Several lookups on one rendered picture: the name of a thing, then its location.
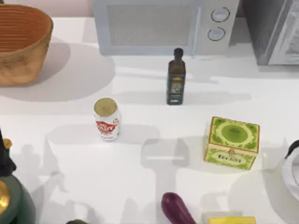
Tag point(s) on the purple eggplant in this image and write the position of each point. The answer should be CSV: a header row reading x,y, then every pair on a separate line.
x,y
177,208

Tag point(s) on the brown woven basket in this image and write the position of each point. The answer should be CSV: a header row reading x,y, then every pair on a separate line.
x,y
22,49

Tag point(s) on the microwave knob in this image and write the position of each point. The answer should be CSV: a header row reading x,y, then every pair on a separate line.
x,y
216,34
220,13

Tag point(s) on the red and white can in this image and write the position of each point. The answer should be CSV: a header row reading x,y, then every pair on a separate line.
x,y
107,121

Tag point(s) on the dark glass bottle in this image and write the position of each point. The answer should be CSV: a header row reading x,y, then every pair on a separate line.
x,y
176,79

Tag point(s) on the dark green vegetable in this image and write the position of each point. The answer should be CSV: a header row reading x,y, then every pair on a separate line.
x,y
74,221

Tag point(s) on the green and gold kettle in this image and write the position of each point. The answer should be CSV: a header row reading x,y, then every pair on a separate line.
x,y
11,186

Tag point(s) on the yellow block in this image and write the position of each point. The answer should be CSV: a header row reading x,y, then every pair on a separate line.
x,y
231,220

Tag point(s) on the green tea box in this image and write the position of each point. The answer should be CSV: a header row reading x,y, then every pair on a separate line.
x,y
231,143

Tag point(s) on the pale microwave oven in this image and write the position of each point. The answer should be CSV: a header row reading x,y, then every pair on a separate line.
x,y
149,25

